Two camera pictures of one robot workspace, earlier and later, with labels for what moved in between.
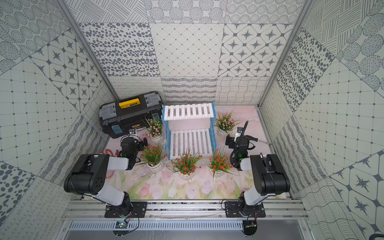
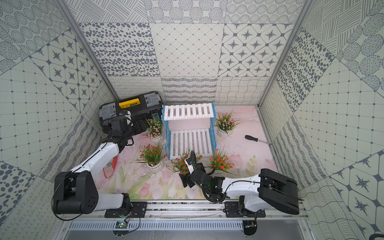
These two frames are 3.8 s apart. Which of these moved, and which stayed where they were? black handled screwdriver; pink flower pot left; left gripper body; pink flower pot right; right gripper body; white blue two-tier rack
Moved: left gripper body; right gripper body
Stayed: black handled screwdriver; white blue two-tier rack; pink flower pot left; pink flower pot right
